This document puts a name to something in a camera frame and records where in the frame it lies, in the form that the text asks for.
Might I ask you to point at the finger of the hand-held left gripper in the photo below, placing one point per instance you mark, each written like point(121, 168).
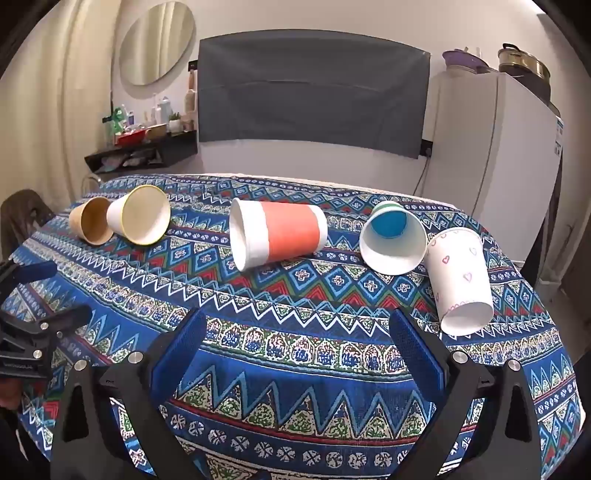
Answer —
point(37, 271)
point(55, 321)

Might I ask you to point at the grey cloth cover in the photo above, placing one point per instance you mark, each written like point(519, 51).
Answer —
point(314, 92)

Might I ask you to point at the brown paper cup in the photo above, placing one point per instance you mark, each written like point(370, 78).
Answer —
point(90, 224)

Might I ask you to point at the white cup with heart print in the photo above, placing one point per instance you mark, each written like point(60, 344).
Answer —
point(457, 272)

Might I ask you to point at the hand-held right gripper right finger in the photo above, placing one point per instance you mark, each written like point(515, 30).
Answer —
point(408, 341)

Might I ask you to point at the bottle with green ribbon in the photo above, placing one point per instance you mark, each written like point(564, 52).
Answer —
point(119, 121)

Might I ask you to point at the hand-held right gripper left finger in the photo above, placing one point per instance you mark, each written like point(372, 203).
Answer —
point(187, 339)

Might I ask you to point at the white cup with orange sleeve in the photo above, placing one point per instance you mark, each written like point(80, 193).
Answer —
point(291, 230)

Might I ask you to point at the cream curtain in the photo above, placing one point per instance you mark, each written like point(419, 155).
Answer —
point(55, 115)

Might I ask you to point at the purple bowl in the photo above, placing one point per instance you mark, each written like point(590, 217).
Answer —
point(461, 57)

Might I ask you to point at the white refrigerator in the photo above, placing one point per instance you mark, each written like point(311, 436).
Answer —
point(489, 161)

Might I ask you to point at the black wall shelf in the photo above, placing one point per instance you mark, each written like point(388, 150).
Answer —
point(180, 147)

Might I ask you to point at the white bottle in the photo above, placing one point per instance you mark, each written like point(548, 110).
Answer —
point(164, 110)

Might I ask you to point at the white cup with yellow rim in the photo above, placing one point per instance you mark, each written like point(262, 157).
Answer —
point(138, 214)

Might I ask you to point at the blue patterned tablecloth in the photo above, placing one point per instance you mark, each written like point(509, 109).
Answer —
point(295, 323)

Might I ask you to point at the oval wall mirror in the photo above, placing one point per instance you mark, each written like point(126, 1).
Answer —
point(157, 41)

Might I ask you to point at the white cup blue bottom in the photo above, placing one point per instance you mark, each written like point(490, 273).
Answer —
point(392, 251)

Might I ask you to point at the metal pot with lid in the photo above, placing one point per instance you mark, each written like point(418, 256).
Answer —
point(524, 62)

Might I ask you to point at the red box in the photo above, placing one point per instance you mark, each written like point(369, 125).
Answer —
point(130, 138)

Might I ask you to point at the small potted plant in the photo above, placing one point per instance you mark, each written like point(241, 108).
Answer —
point(175, 123)

